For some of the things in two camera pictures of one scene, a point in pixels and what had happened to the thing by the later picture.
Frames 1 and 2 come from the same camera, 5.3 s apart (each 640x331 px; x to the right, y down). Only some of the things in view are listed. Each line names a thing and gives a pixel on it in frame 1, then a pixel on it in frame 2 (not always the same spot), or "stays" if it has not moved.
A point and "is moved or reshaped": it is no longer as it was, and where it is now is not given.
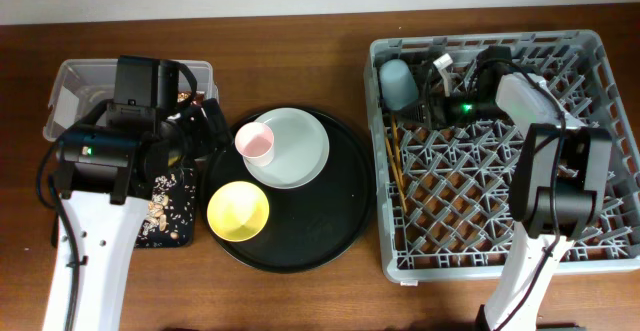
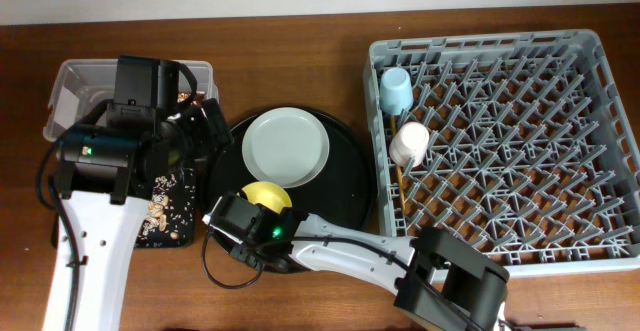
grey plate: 301,150 stays
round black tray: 309,226 stays
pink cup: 254,142 to 411,140
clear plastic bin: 79,85 stays
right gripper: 438,107 to 245,250
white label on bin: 66,108 stays
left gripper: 209,127 stays
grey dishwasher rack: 444,191 stays
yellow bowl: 238,211 is moved or reshaped
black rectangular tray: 172,216 stays
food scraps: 170,212 stays
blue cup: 398,85 is moved or reshaped
